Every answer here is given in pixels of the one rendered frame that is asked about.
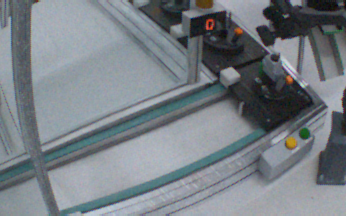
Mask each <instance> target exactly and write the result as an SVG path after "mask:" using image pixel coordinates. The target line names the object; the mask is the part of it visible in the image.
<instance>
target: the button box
mask: <svg viewBox="0 0 346 216"><path fill-rule="evenodd" d="M302 128H308V127H307V126H306V125H304V126H302V127H301V128H299V129H298V130H296V131H295V132H293V133H291V134H290V135H289V136H287V137H286V138H285V139H283V140H282V141H281V142H279V143H278V144H276V145H274V146H272V147H270V148H269V149H267V150H266V151H264V152H262V153H261V157H260V161H259V164H258V167H257V168H258V169H259V170H260V171H261V172H262V173H263V174H264V176H266V178H267V179H268V180H270V179H272V178H274V177H275V176H277V175H278V174H279V173H281V172H282V171H283V170H284V169H286V168H287V167H288V166H290V165H292V164H294V163H295V162H296V161H297V160H298V159H299V158H301V157H302V156H304V155H306V154H307V153H308V152H309V151H310V150H312V146H313V144H314V139H315V136H314V134H313V133H312V131H310V129H309V128H308V130H309V131H310V134H309V138H307V139H303V138H302V137H301V136H300V130H301V129H302ZM290 137H294V138H295V139H296V141H297V145H296V147H294V148H292V149H289V148H288V147H287V146H286V140H287V139H288V138H290Z"/></svg>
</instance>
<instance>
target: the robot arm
mask: <svg viewBox="0 0 346 216"><path fill-rule="evenodd" d="M270 1H271V2H272V3H273V5H274V6H272V5H271V6H268V7H266V8H264V9H263V12H262V13H263V15H264V17H265V18H266V19H267V20H270V21H271V22H273V23H272V24H271V25H272V27H273V28H274V29H275V31H273V32H271V31H270V30H269V28H268V27H267V25H261V26H258V27H256V31H257V33H258V35H259V36H260V38H261V41H262V42H263V45H264V46H265V47H269V46H272V45H273V44H274V45H275V41H276V39H277V38H281V40H282V41H283V40H286V39H291V38H292V39H293V38H294V37H295V38H296V37H299V36H301V35H302V37H303V38H305V37H306V36H307V35H309V31H308V29H310V28H311V29H312V27H313V28H314V27H316V26H319V25H335V26H336V25H338V26H339V25H341V26H342V25H343V26H344V27H345V28H346V11H343V12H340V11H339V12H335V11H334V12H333V11H332V12H330V11H329V12H328V11H327V12H326V11H324V12H323V11H322V12H321V11H316V10H315V9H313V8H308V7H301V6H299V5H297V4H296V5H295V6H293V5H292V4H291V2H290V1H289V0H270ZM287 14H289V16H288V17H286V18H285V17H284V16H285V15H287ZM283 15H284V16H283ZM273 35H275V36H273ZM341 101H342V108H343V119H344V120H341V135H345V136H346V87H345V88H344V90H343V97H342V99H341Z"/></svg>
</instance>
